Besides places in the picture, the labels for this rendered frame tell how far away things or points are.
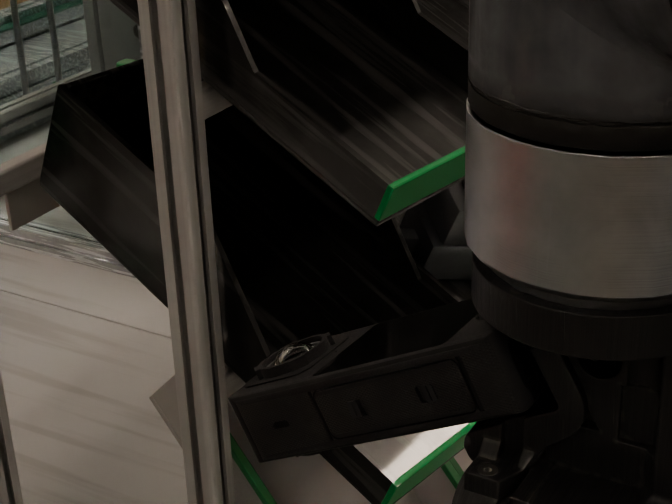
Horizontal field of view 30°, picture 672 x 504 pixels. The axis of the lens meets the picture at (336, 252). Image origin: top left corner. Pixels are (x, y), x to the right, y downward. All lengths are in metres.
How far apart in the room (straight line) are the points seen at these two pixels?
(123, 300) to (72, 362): 0.15
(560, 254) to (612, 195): 0.02
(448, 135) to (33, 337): 0.96
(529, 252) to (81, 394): 1.12
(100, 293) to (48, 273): 0.10
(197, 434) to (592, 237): 0.41
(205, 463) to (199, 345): 0.07
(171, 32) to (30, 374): 0.91
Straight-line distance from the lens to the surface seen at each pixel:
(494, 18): 0.30
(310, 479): 0.79
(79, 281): 1.65
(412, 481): 0.65
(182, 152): 0.60
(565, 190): 0.30
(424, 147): 0.62
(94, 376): 1.43
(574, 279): 0.31
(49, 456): 1.31
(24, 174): 0.78
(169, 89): 0.59
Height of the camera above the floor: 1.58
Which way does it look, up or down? 26 degrees down
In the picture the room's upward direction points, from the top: 2 degrees counter-clockwise
